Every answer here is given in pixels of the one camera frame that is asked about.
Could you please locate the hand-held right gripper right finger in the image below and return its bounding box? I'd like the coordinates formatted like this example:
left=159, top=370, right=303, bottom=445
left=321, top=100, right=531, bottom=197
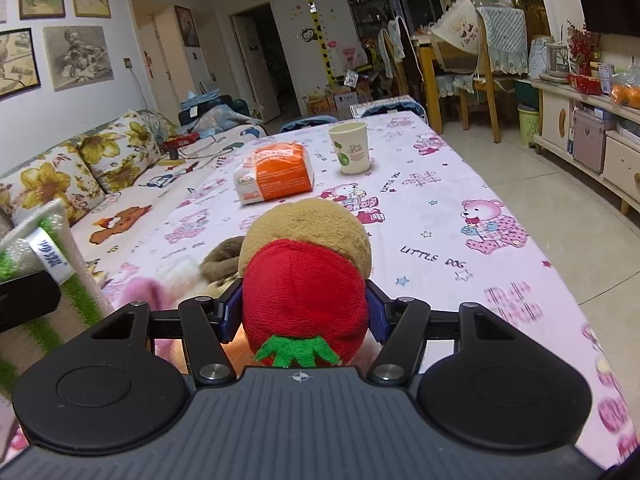
left=366, top=280, right=523, bottom=386

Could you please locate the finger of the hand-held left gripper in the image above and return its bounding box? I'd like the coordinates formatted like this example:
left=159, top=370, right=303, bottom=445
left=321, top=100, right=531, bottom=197
left=0, top=271, right=62, bottom=333

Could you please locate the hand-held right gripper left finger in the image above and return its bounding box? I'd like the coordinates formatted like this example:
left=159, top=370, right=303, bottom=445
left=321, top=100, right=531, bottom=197
left=87, top=279, right=244, bottom=385

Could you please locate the green striped cleaning cloth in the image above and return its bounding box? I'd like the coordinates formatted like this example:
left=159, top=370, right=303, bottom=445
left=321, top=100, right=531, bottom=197
left=0, top=199, right=118, bottom=396

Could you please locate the white fluffy plush toy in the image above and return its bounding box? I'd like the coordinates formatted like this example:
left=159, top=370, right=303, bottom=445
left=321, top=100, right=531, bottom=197
left=162, top=255, right=211, bottom=306

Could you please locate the brown and red plush toy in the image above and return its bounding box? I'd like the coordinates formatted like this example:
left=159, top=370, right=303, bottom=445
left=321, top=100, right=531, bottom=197
left=222, top=197, right=386, bottom=368

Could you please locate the dark brown plush toy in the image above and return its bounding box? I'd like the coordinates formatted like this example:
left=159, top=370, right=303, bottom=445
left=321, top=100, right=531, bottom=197
left=200, top=236, right=247, bottom=283

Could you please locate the pink plush toy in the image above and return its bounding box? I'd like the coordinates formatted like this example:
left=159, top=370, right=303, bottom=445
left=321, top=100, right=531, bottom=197
left=102, top=262, right=173, bottom=313

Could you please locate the pink printed tablecloth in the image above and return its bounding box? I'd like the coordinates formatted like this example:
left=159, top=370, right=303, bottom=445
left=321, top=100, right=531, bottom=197
left=82, top=112, right=640, bottom=468

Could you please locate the yellow floral cushion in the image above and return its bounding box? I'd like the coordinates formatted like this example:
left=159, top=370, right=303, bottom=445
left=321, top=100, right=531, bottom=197
left=77, top=110, right=163, bottom=195
left=0, top=146, right=107, bottom=228

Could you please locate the orange snack packet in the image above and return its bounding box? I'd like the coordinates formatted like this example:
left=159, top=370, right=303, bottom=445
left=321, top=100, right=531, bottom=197
left=234, top=142, right=315, bottom=206

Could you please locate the sofa with cartoon cover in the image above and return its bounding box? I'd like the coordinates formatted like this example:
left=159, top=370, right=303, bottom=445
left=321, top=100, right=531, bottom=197
left=70, top=122, right=268, bottom=271

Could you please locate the white paper cup green print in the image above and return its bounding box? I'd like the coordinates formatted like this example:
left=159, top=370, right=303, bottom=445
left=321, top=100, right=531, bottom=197
left=327, top=121, right=372, bottom=176

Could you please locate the grey lace sofa back cover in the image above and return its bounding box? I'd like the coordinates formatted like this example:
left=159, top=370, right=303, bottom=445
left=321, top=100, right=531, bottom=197
left=137, top=109, right=173, bottom=143

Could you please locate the blue denim chair back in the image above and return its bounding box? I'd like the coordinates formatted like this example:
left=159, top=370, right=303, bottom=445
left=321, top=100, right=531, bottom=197
left=360, top=100, right=428, bottom=123
left=280, top=116, right=341, bottom=135

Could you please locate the green waste bin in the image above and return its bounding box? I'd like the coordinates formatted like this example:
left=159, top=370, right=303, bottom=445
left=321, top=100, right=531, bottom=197
left=517, top=105, right=542, bottom=146

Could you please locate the dark doorway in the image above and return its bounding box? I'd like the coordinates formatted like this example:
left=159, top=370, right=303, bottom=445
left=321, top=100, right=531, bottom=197
left=232, top=5, right=282, bottom=123

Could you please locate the cream cabinet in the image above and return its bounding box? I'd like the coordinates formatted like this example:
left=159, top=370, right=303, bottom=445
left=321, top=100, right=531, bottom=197
left=532, top=79, right=640, bottom=216

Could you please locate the silver box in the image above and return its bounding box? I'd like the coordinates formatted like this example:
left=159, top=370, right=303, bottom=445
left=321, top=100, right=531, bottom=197
left=572, top=107, right=609, bottom=174

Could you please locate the wooden chair with pale cover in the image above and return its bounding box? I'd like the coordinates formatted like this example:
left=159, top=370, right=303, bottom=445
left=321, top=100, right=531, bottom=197
left=380, top=15, right=422, bottom=96

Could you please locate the giraffe height chart sticker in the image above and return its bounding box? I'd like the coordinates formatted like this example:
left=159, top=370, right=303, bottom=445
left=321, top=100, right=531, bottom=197
left=299, top=0, right=337, bottom=92

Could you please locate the framed picture beside door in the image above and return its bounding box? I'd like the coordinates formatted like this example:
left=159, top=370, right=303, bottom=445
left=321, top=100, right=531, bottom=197
left=174, top=6, right=201, bottom=48

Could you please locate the wooden chair with white cover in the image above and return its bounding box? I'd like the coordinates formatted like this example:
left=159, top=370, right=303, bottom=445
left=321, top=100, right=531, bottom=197
left=429, top=0, right=502, bottom=143

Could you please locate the chair with blue quilted cover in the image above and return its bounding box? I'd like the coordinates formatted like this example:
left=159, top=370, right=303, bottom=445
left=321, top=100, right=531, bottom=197
left=477, top=5, right=530, bottom=93

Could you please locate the red tin box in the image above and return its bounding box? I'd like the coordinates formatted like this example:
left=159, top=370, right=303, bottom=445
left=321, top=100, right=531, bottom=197
left=567, top=74, right=604, bottom=97

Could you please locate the glass display cabinet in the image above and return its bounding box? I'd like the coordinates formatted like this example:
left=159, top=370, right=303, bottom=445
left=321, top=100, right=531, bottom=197
left=345, top=0, right=436, bottom=41

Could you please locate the glass jar appliance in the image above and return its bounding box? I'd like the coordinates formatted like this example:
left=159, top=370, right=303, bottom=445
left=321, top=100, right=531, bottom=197
left=544, top=40, right=572, bottom=79

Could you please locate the bag of oranges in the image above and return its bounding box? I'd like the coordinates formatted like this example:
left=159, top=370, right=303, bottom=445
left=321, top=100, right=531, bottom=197
left=610, top=81, right=640, bottom=109

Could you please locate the red berry branch decoration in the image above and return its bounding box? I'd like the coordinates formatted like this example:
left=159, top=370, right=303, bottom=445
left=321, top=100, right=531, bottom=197
left=566, top=20, right=594, bottom=76

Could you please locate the black framed wall picture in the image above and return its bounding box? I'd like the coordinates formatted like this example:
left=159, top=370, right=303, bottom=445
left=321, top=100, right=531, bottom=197
left=0, top=27, right=41, bottom=101

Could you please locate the unframed sketch wall picture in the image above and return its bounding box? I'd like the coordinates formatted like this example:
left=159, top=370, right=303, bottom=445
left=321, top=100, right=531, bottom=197
left=42, top=25, right=115, bottom=92

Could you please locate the pink wall sticker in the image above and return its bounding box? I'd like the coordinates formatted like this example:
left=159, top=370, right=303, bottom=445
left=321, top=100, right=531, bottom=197
left=342, top=45, right=369, bottom=69

